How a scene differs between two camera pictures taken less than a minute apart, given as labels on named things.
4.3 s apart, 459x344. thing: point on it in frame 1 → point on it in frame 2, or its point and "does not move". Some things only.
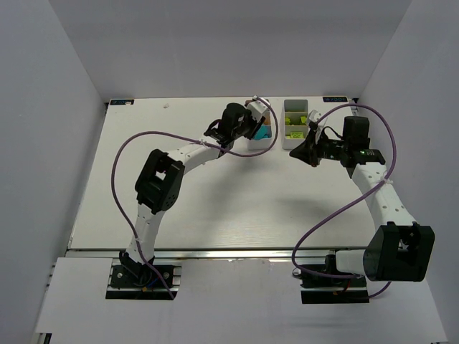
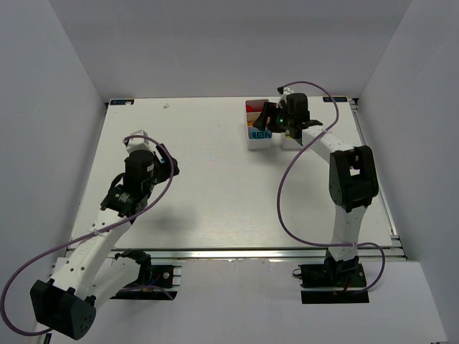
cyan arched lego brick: [263, 132] does not move
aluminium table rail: [220, 254] does not move
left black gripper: [247, 124] → [166, 162]
